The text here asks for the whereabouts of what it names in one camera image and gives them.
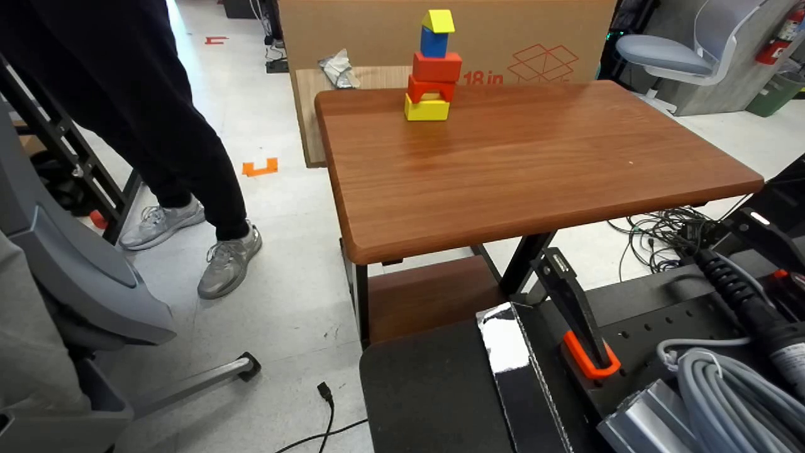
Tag small yellow cube block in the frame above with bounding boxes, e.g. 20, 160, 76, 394
421, 8, 458, 37

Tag red arch block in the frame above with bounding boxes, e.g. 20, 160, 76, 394
406, 72, 460, 106

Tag red rectangular block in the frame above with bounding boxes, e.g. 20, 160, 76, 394
410, 50, 465, 86

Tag blue cube block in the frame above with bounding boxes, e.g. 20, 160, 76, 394
417, 25, 454, 61

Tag brown wooden board under table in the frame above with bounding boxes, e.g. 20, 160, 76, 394
364, 251, 505, 347

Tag black table leg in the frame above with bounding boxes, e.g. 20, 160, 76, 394
499, 232, 559, 301
352, 260, 378, 347

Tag flat brown board on floor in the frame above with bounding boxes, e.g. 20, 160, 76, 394
293, 62, 415, 169

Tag orange floor tape marker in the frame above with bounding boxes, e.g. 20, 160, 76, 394
240, 157, 281, 181

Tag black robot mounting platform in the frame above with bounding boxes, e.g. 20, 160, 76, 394
358, 153, 805, 453

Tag crumpled clear plastic wrap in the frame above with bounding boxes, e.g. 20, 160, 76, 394
318, 47, 362, 94

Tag large cardboard box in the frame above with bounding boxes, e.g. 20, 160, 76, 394
276, 0, 620, 89

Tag standing person in dark clothes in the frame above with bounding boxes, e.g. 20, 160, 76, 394
0, 0, 268, 301

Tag light grey mesh office chair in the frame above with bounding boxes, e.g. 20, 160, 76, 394
615, 0, 795, 95

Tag black step ladder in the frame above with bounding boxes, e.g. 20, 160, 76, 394
0, 56, 147, 247

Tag green bin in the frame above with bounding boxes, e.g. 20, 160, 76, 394
744, 76, 805, 119

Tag black clamp with orange handle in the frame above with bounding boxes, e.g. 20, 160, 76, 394
532, 245, 626, 386

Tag thin black floor cable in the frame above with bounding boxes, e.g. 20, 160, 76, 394
274, 381, 373, 453

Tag tangled cables on floor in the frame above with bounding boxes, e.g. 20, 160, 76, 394
606, 203, 727, 284

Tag silver aluminium bracket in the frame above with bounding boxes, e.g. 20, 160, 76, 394
595, 378, 700, 453

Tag thick black ribbed cable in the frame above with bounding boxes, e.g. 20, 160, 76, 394
670, 218, 805, 398

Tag coiled grey cable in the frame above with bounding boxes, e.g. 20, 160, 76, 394
655, 334, 805, 453

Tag red wall-mounted box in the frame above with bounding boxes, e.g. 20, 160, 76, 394
752, 12, 797, 67

